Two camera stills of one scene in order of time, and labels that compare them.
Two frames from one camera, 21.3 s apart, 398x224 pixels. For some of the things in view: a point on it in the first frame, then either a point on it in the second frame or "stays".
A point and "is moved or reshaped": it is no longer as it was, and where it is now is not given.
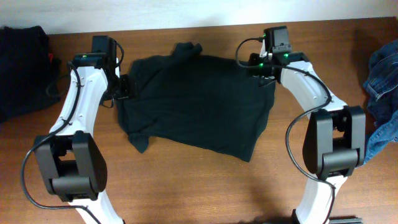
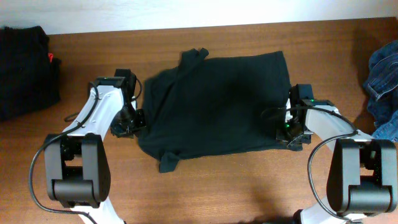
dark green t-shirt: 189,99 is moved or reshaped
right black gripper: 255,68 -> 306,139
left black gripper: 130,89 -> 121,131
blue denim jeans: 381,85 stays
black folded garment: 30,77 stays
